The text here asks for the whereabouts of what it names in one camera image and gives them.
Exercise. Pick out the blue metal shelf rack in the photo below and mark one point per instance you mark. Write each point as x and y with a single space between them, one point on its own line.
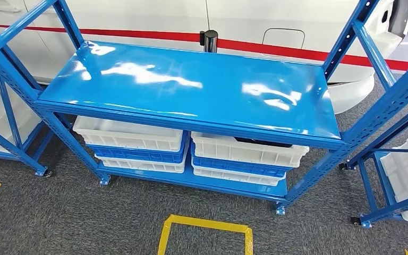
8 112
387 139
190 88

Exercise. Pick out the black plastic parts stack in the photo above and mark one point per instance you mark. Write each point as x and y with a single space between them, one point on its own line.
264 142

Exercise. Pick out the black stanchion post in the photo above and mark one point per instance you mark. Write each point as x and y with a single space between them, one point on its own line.
209 40

